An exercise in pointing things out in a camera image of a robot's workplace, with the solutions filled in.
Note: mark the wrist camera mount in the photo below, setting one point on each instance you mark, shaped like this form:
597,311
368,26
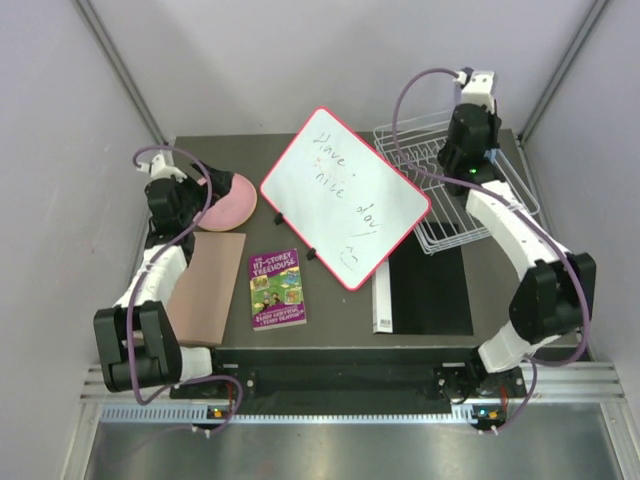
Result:
476,87
162,166

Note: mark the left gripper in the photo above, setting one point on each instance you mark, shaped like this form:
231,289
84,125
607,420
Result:
221,184

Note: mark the yellow plate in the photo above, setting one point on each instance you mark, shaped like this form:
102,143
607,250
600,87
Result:
236,212

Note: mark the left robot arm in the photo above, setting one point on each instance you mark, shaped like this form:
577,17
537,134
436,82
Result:
136,342

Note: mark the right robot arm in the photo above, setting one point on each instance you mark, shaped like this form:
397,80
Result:
556,291

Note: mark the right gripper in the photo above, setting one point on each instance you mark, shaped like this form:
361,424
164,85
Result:
494,122

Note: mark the purple treehouse book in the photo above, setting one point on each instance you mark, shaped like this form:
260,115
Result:
276,293

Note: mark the white wire dish rack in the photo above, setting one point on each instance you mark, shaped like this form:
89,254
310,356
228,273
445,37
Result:
447,225

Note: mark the brown cardboard sheet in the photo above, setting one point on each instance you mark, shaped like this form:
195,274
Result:
200,303

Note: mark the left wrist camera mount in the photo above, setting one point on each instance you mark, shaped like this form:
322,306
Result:
162,166

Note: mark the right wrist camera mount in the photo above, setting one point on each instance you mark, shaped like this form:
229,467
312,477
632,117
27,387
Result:
476,87

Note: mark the aluminium front rail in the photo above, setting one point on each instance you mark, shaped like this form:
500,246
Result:
580,383

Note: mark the pink plate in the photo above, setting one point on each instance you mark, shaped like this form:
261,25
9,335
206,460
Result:
241,186

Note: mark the black flat box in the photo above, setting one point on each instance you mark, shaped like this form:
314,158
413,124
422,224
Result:
415,293

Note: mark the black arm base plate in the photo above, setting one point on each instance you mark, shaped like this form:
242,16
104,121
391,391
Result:
265,371

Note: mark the red-framed whiteboard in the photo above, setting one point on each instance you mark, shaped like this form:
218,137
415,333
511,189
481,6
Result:
344,201

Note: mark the blue plate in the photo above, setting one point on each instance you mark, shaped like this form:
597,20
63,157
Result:
491,155

